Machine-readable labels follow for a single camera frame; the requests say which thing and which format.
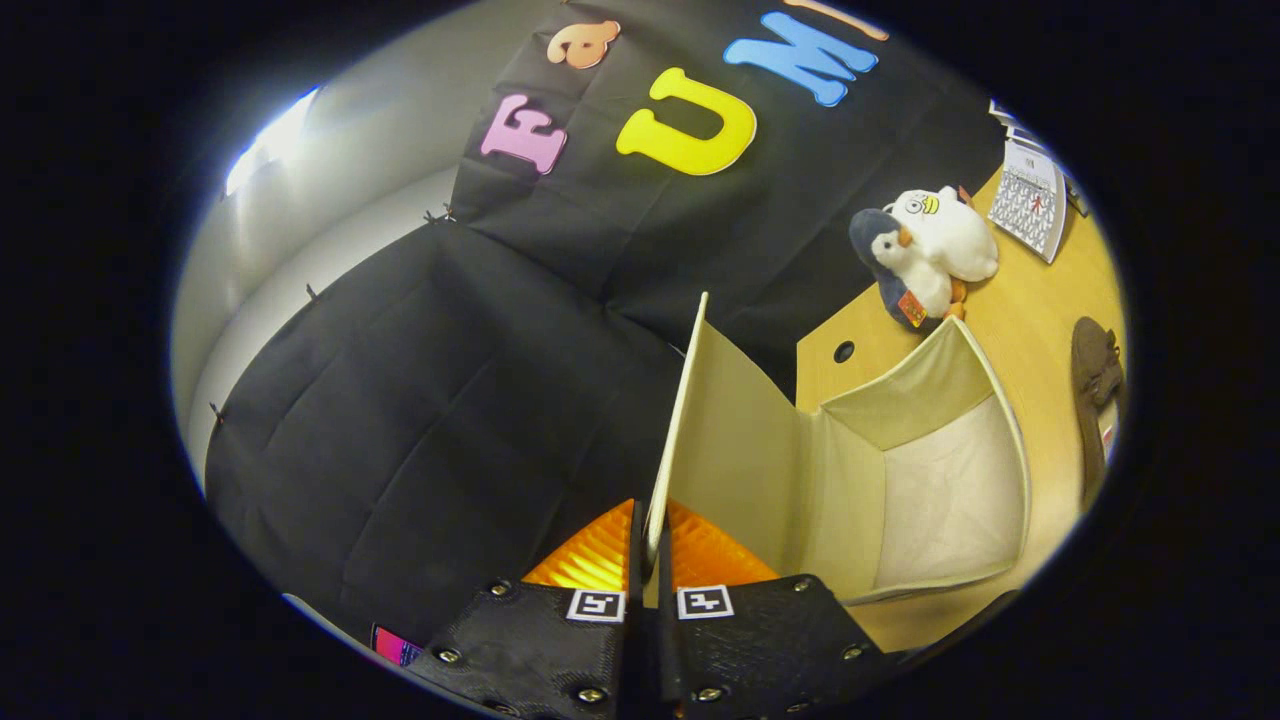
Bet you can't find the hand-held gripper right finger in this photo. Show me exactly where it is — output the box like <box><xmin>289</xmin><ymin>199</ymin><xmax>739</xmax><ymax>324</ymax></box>
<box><xmin>655</xmin><ymin>499</ymin><xmax>893</xmax><ymax>720</ymax></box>

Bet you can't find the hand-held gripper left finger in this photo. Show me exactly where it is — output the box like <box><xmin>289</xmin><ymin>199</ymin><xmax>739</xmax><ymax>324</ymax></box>
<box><xmin>408</xmin><ymin>499</ymin><xmax>646</xmax><ymax>720</ymax></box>

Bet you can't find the beige fabric storage box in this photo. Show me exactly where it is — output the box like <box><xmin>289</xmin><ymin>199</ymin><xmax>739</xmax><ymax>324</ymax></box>
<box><xmin>645</xmin><ymin>292</ymin><xmax>1033</xmax><ymax>607</ymax></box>

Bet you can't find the brown fuzzy shoe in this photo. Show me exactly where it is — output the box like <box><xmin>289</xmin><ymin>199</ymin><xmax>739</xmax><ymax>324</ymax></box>
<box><xmin>1070</xmin><ymin>317</ymin><xmax>1128</xmax><ymax>513</ymax></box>

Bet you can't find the small blue pink object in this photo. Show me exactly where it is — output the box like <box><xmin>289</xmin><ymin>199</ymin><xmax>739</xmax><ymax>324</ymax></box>
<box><xmin>372</xmin><ymin>625</ymin><xmax>422</xmax><ymax>668</ymax></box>

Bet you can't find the black backdrop cloth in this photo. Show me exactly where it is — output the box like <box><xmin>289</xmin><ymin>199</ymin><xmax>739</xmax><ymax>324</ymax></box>
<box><xmin>205</xmin><ymin>0</ymin><xmax>1011</xmax><ymax>641</ymax></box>

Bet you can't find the blue white penguin plush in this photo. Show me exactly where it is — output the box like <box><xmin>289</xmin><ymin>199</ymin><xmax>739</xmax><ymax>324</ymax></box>
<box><xmin>850</xmin><ymin>207</ymin><xmax>966</xmax><ymax>331</ymax></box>

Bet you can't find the white duck plush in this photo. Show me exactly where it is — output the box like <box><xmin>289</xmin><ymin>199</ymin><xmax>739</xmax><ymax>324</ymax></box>
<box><xmin>890</xmin><ymin>186</ymin><xmax>999</xmax><ymax>284</ymax></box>

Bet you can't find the patterned white book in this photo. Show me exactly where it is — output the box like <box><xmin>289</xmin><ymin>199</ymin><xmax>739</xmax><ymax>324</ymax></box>
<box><xmin>988</xmin><ymin>140</ymin><xmax>1068</xmax><ymax>264</ymax></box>

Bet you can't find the white book dark cover picture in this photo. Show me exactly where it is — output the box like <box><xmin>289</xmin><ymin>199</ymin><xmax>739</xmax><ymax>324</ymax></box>
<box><xmin>990</xmin><ymin>98</ymin><xmax>1046</xmax><ymax>151</ymax></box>

